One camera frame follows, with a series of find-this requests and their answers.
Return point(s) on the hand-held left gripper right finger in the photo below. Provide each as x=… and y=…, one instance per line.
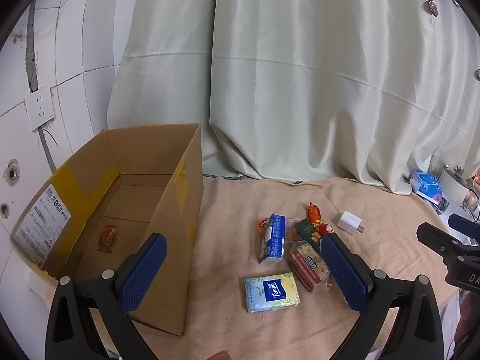
x=343, y=273

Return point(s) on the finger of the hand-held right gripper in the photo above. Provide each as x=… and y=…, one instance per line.
x=437, y=238
x=463, y=225

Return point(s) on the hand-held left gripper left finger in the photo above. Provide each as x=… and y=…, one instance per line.
x=144, y=273

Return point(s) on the rice cracker packet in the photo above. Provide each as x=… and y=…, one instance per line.
x=308, y=266

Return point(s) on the small red white candy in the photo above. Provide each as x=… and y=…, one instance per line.
x=324, y=228

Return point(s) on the white charger plug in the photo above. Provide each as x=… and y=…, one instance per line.
x=348, y=225

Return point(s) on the brown cardboard box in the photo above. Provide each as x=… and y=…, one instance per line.
x=176, y=232

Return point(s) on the dark green packet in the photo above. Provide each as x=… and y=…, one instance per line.
x=305, y=230

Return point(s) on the orange candy packet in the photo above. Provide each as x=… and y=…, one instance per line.
x=314, y=213

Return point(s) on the green pocket tissue pack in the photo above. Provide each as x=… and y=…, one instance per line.
x=272, y=292

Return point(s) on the blue white tissue pack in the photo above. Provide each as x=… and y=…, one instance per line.
x=273, y=238

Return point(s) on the orange red snack packet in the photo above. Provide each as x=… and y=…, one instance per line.
x=261, y=225

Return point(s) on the person's left hand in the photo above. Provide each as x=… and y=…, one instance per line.
x=219, y=355

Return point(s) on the white cup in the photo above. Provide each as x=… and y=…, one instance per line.
x=453, y=187

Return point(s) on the blue flowered tissue packet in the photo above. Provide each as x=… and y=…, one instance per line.
x=427, y=187

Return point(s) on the small red snack packet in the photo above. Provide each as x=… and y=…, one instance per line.
x=107, y=238

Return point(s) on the clear glass jar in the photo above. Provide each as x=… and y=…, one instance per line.
x=436, y=163

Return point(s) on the beige towel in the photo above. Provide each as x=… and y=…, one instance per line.
x=232, y=232

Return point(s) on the pale green curtain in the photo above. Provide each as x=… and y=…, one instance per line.
x=300, y=82

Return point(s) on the wall pipe hole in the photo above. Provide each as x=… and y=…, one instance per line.
x=12, y=172
x=4, y=210

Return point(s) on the white wall socket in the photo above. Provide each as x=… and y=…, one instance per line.
x=39, y=108

